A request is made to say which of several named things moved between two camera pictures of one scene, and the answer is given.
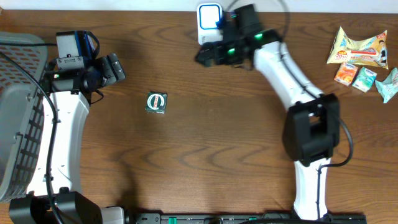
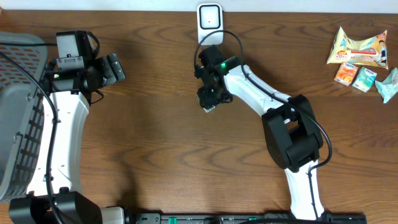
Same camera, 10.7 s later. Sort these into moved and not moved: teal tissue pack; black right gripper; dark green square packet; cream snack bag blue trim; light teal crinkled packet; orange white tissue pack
Moved: dark green square packet; black right gripper
Not moved: cream snack bag blue trim; orange white tissue pack; teal tissue pack; light teal crinkled packet
